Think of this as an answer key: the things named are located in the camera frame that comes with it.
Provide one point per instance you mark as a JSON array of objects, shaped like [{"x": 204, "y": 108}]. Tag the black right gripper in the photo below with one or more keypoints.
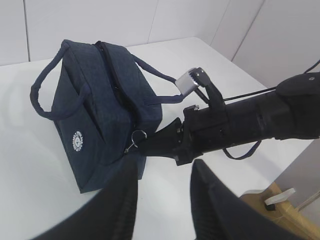
[{"x": 198, "y": 134}]

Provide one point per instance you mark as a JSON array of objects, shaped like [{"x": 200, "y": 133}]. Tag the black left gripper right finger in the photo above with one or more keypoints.
[{"x": 218, "y": 214}]

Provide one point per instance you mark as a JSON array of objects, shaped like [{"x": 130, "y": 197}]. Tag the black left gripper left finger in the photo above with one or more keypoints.
[{"x": 110, "y": 215}]

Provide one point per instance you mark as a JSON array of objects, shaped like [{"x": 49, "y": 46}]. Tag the navy blue lunch bag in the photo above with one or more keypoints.
[{"x": 98, "y": 98}]

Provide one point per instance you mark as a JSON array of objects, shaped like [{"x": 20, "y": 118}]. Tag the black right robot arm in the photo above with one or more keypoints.
[{"x": 289, "y": 111}]

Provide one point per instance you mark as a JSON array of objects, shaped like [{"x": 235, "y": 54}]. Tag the wooden stool with white part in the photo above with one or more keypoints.
[{"x": 285, "y": 214}]

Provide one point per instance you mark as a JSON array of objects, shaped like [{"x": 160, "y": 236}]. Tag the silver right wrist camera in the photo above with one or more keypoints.
[{"x": 196, "y": 80}]

